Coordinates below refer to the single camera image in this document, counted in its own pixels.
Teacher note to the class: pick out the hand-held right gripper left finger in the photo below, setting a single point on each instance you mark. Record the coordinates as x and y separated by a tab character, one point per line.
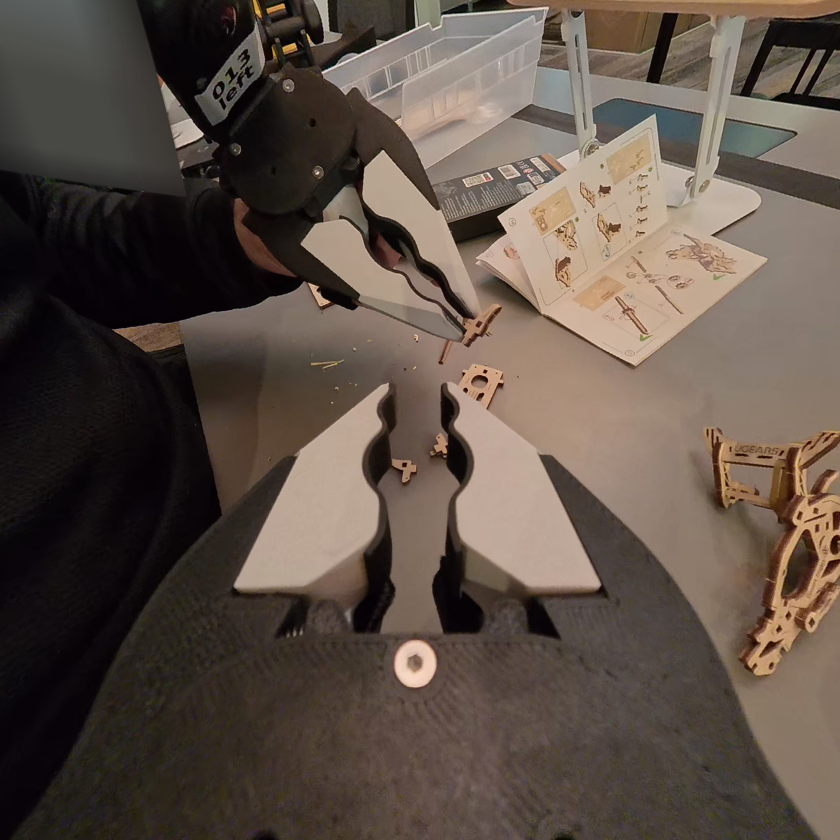
308	525

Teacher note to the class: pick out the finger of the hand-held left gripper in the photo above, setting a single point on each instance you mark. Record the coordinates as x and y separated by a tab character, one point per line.
420	229
334	249

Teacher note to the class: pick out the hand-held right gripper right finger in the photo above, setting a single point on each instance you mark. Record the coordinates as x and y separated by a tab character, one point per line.
518	525

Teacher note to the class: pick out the cross-shaped wooden model part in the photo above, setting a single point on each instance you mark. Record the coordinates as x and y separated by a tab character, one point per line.
482	321

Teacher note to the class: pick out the assembled wooden model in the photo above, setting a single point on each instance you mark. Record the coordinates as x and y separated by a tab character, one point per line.
791	472

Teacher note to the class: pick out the person's left forearm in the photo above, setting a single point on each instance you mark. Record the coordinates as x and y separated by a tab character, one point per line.
164	262

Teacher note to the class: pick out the small wooden model part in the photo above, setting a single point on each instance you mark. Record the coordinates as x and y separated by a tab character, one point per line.
438	449
405	471

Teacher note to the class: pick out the person's left hand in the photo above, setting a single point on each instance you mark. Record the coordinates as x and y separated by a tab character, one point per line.
262	243

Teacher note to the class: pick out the wooden part sheet fragment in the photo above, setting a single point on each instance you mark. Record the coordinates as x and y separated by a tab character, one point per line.
321	298

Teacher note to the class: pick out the black cardboard box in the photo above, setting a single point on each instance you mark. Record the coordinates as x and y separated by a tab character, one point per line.
485	197

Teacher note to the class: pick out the clear plastic bin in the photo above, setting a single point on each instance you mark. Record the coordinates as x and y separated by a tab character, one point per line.
459	131
459	39

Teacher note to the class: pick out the thin wooden splinter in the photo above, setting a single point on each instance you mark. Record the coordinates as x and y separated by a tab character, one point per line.
328	363

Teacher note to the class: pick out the rack of black dumbbells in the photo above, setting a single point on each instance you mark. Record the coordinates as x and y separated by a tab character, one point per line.
289	26

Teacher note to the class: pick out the thin wooden stick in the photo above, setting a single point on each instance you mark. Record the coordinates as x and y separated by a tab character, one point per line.
446	352

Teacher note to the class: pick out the square wooden plate with hole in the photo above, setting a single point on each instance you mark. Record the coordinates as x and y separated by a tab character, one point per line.
495	384

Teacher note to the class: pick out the instruction booklet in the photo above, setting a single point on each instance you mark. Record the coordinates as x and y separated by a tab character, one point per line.
623	295

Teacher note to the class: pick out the person's black jacket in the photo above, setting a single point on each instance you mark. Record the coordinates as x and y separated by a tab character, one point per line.
79	459

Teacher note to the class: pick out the teal desk mat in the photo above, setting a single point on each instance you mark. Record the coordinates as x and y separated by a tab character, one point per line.
656	128

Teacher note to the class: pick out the white stand with wooden board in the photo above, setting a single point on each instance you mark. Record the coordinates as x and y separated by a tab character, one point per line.
728	203

